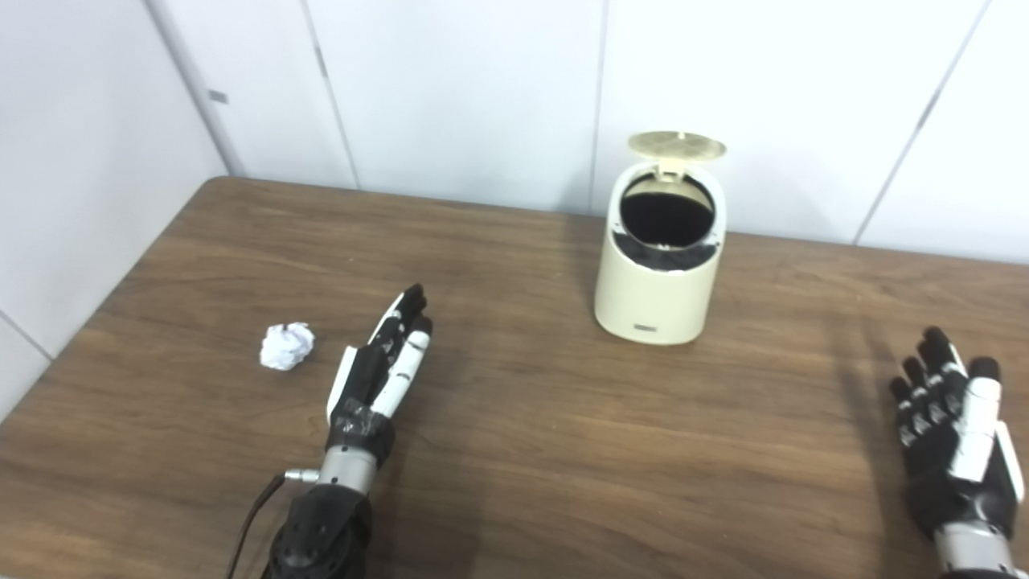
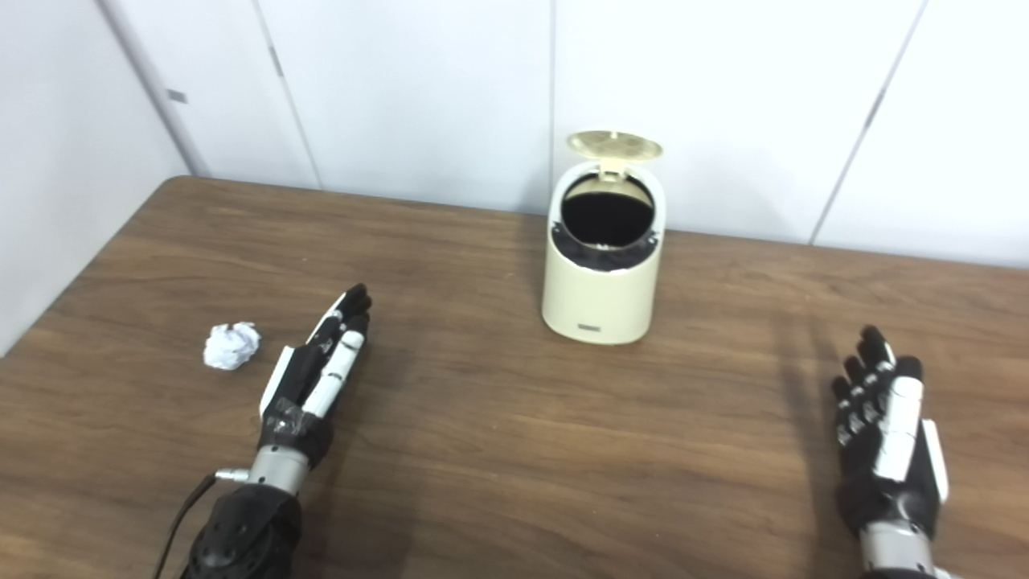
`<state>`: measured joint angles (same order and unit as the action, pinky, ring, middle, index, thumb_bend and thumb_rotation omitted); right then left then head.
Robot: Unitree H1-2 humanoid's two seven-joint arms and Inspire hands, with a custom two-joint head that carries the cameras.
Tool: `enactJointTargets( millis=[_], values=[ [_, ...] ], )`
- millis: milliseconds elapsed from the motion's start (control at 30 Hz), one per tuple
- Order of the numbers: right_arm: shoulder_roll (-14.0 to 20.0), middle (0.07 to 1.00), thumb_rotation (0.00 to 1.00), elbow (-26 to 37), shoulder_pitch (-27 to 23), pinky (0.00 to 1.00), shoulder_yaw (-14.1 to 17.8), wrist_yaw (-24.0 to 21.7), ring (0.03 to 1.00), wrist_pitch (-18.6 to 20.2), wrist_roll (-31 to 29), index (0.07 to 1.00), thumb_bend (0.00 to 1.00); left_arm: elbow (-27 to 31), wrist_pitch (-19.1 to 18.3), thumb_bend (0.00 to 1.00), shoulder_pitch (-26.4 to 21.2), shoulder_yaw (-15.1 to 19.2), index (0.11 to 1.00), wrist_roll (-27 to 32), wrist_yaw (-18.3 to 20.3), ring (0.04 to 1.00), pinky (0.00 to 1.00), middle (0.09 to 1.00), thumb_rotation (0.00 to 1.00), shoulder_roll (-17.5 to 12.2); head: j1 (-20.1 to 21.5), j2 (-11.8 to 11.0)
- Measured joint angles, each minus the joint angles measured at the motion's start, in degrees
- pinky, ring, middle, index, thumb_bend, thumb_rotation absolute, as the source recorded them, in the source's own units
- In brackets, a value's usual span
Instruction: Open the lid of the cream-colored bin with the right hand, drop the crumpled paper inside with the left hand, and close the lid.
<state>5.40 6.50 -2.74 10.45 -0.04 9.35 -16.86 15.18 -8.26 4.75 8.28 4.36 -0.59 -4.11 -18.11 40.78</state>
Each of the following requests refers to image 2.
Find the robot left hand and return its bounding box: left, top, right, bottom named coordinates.
left=257, top=283, right=373, bottom=472

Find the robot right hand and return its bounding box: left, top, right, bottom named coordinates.
left=830, top=325, right=949, bottom=538

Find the white paper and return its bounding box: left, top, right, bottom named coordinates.
left=203, top=322, right=262, bottom=371

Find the round cream bin lid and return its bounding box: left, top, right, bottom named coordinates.
left=566, top=131, right=663, bottom=179

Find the cream-colored bin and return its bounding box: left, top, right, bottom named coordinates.
left=541, top=161, right=667, bottom=346

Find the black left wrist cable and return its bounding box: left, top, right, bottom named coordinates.
left=153, top=469, right=252, bottom=579

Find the gray wall corner strip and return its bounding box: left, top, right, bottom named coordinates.
left=96, top=0, right=211, bottom=178

